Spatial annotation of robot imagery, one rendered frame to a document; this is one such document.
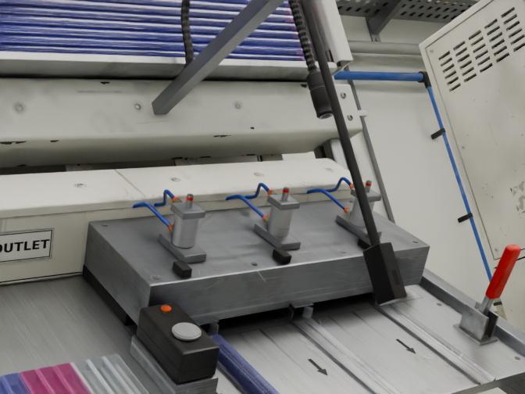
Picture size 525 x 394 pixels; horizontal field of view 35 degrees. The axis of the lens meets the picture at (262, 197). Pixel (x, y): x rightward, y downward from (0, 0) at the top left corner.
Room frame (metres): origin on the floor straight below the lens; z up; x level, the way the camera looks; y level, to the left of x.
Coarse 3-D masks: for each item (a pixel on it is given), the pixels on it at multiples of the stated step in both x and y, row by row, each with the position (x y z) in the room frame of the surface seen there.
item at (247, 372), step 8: (216, 336) 0.75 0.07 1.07; (224, 344) 0.75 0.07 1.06; (224, 352) 0.74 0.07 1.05; (232, 352) 0.74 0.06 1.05; (224, 360) 0.74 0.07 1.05; (232, 360) 0.73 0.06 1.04; (240, 360) 0.73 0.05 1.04; (232, 368) 0.73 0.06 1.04; (240, 368) 0.72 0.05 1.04; (248, 368) 0.72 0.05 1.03; (240, 376) 0.72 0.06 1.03; (248, 376) 0.71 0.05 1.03; (256, 376) 0.72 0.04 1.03; (248, 384) 0.71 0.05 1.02; (256, 384) 0.71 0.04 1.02; (264, 384) 0.71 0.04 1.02; (256, 392) 0.70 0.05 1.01; (264, 392) 0.70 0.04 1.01; (272, 392) 0.70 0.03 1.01
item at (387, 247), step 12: (372, 252) 0.65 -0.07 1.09; (384, 252) 0.64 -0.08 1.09; (372, 264) 0.65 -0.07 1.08; (384, 264) 0.64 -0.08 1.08; (396, 264) 0.65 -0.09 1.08; (372, 276) 0.65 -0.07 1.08; (384, 276) 0.64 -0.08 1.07; (396, 276) 0.65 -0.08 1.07; (384, 288) 0.65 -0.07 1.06; (396, 288) 0.64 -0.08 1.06; (384, 300) 0.65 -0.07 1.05; (396, 300) 0.65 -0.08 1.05
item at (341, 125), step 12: (300, 0) 0.65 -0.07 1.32; (312, 12) 0.65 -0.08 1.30; (312, 24) 0.65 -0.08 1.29; (312, 36) 0.65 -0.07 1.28; (324, 60) 0.65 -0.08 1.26; (324, 72) 0.65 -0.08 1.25; (324, 84) 0.65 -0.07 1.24; (336, 96) 0.65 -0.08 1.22; (336, 108) 0.65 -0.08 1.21; (336, 120) 0.65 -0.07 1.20; (348, 144) 0.65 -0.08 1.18; (348, 156) 0.65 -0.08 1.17; (348, 168) 0.65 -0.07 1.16; (360, 180) 0.65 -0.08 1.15; (360, 192) 0.65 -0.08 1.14; (360, 204) 0.65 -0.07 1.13; (372, 216) 0.65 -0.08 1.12; (372, 228) 0.65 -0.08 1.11; (372, 240) 0.65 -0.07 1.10
